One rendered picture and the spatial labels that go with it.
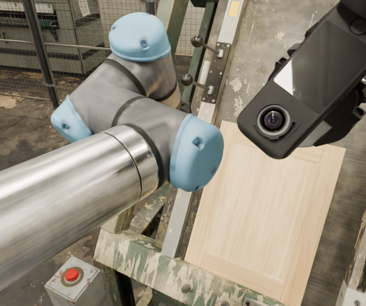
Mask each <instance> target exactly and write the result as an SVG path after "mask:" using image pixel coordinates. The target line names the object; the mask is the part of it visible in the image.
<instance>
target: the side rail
mask: <svg viewBox="0 0 366 306"><path fill-rule="evenodd" d="M188 2H189V0H160V1H159V5H158V8H157V13H156V17H157V18H159V19H160V21H161V22H162V23H163V25H164V28H165V31H166V33H167V36H168V40H169V42H170V45H171V55H172V59H173V60H174V55H175V52H176V48H177V45H178V41H179V37H180V34H181V29H182V25H183V22H184V18H185V14H186V11H187V6H188ZM134 207H135V205H133V206H132V207H130V208H128V209H127V210H125V211H124V212H122V213H121V214H119V215H118V216H116V217H115V218H113V219H111V220H110V221H108V222H106V223H105V224H104V225H102V226H101V229H103V230H106V231H109V232H110V233H113V234H114V233H116V232H118V231H123V230H126V229H128V228H129V226H130V223H131V219H132V216H133V212H134Z"/></svg>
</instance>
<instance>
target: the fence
mask: <svg viewBox="0 0 366 306"><path fill-rule="evenodd" d="M232 1H237V2H240V6H239V9H238V13H237V17H233V16H228V13H229V9H230V5H231V2H232ZM246 4H247V0H229V2H228V5H227V9H226V13H225V16H224V21H223V24H222V27H221V31H220V34H219V38H218V42H222V43H231V48H230V52H229V57H228V59H227V64H226V68H225V71H224V75H223V79H222V82H221V86H220V89H219V93H218V97H217V100H216V104H212V103H206V102H203V101H202V102H201V106H200V109H199V114H198V118H200V119H202V120H204V121H206V122H208V123H210V124H212V125H214V122H215V118H216V114H217V111H218V107H219V102H220V100H221V95H222V93H223V89H224V85H225V82H226V78H227V73H228V71H229V66H230V62H231V59H232V55H233V51H234V48H235V44H236V41H237V37H238V33H239V30H240V26H241V22H242V19H243V15H244V11H245V8H246ZM194 196H195V191H192V192H187V191H184V190H182V189H180V188H178V192H177V195H176V199H175V202H174V206H173V210H172V214H171V217H170V222H169V224H168V229H167V233H166V236H165V240H164V244H163V247H162V251H161V254H164V255H166V256H168V257H170V258H173V259H174V258H175V257H177V256H178V255H179V250H180V247H181V243H182V240H183V236H184V233H185V228H186V226H187V221H188V217H189V214H190V210H191V207H192V203H193V199H194Z"/></svg>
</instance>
